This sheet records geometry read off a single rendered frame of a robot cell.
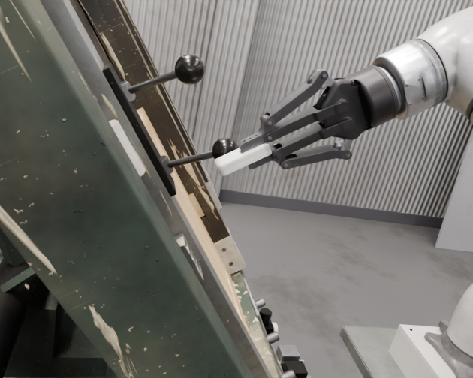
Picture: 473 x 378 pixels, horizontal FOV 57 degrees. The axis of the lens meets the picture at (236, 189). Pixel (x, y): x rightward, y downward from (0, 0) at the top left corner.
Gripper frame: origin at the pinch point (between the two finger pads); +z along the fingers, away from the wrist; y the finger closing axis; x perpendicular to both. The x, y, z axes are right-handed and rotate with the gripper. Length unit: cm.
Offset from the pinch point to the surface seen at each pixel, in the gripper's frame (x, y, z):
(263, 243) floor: 241, 177, -5
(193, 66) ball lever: 3.1, -12.3, 1.0
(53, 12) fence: 7.3, -24.0, 13.3
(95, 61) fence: 7.3, -17.2, 11.7
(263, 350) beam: 24, 57, 12
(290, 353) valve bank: 38, 77, 7
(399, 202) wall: 308, 248, -150
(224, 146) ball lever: 3.2, -1.1, 1.5
